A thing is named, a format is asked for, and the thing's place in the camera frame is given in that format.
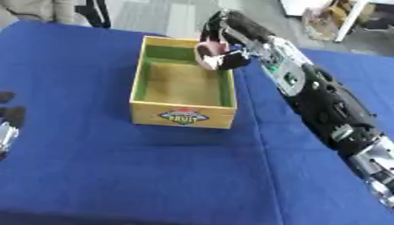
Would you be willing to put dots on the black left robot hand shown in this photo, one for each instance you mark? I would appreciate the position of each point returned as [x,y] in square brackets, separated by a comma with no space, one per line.
[11,112]

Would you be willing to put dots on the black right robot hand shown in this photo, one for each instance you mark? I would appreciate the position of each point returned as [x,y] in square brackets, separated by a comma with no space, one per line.
[241,25]

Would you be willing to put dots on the pink round toy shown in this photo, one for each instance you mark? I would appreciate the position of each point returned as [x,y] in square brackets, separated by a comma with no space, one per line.
[209,55]

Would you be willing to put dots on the silver and black right robot arm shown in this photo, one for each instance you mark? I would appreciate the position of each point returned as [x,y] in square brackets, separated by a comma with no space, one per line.
[318,99]

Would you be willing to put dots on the tan cardboard box green inside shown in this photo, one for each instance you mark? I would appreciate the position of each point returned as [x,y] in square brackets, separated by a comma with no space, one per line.
[180,85]

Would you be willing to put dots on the clear plastic bag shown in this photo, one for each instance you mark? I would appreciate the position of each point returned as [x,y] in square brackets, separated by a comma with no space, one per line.
[324,22]

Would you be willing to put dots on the person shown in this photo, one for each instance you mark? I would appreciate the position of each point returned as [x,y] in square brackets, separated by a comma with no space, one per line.
[43,10]

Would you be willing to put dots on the white table leg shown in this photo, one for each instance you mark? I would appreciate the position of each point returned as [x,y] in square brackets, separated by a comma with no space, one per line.
[351,20]

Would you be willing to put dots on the black tripod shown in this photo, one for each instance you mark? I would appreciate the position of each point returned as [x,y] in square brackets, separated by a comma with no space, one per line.
[95,13]

